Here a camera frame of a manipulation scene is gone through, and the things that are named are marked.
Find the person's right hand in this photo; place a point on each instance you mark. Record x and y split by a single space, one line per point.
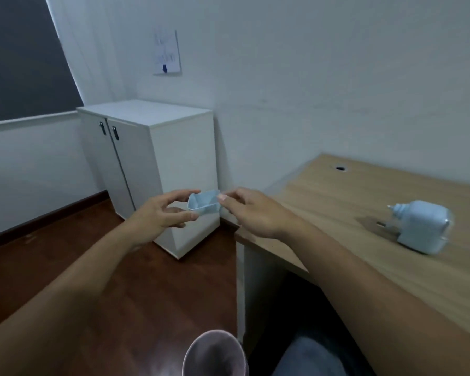
262 217

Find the person's left hand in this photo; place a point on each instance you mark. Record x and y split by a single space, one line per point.
151 223

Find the person's left thumb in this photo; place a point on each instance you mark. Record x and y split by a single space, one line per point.
182 196

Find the person's left middle finger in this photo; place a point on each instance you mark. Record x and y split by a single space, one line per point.
178 224

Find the person's right thumb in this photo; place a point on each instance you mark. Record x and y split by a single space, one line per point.
235 194

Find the small light blue plastic cap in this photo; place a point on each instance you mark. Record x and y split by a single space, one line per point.
203 202

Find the person's left forearm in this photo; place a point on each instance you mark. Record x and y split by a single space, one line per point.
62 297

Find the person's right forearm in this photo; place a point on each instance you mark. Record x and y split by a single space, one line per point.
380 305

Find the white storage cabinet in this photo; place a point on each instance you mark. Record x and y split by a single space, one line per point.
172 152

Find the grey round cup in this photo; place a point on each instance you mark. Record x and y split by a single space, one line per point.
214 354

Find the dark brown skirting board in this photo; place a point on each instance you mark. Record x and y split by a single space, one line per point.
43 219

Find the white window sill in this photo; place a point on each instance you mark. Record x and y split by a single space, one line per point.
31 119

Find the person's blue trouser leg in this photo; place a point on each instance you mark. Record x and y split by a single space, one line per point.
309 358

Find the white plastic bottle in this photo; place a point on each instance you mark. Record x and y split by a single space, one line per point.
423 227

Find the dark window pane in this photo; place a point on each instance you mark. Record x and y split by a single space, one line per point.
21 54

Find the white paper wall sign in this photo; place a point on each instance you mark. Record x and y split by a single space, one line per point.
167 52

